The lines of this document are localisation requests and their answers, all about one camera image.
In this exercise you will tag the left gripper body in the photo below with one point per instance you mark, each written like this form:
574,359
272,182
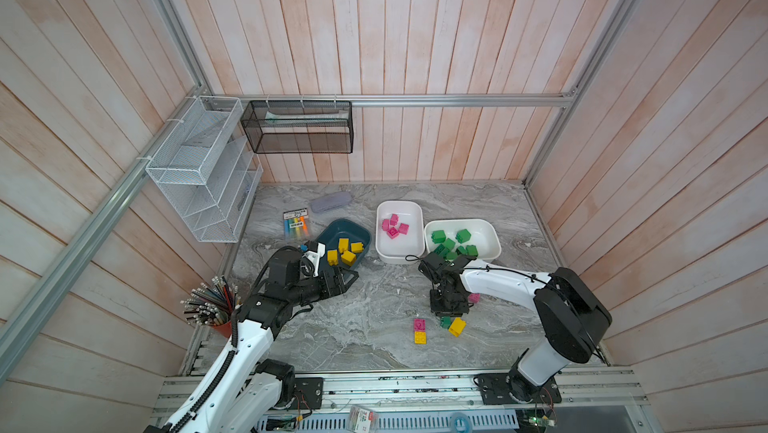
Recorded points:
326,291

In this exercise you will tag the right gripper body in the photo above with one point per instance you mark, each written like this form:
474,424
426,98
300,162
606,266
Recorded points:
440,302

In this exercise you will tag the pink lego front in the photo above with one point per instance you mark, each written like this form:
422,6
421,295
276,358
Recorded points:
419,325

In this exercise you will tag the green lego top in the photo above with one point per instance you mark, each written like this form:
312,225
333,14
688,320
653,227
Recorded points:
463,236

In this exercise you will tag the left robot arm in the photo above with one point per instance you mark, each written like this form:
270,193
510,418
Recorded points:
242,385

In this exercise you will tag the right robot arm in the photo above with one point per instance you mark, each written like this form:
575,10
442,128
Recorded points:
574,320

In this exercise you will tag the teal plastic bin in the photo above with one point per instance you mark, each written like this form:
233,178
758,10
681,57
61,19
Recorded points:
344,228

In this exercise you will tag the green lego centre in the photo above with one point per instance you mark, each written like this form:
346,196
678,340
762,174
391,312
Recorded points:
438,236

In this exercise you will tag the white bin right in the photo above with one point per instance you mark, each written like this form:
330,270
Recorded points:
484,241

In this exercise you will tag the white bin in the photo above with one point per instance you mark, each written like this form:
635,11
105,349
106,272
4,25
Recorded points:
484,241
407,217

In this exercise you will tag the rainbow colour card pack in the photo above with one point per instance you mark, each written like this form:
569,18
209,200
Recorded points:
296,224

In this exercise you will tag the grey fabric pouch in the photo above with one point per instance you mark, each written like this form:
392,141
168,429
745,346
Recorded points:
331,201

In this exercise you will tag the white bin middle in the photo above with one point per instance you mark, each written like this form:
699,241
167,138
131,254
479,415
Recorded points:
407,217

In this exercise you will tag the red pencil cup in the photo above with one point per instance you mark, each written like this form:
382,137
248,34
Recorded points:
214,305

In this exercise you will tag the black mesh basket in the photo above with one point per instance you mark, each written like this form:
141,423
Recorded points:
299,126

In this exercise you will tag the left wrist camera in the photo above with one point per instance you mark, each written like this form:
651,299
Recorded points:
313,252

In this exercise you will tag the white wire mesh shelf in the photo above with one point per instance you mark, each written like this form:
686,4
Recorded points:
205,172

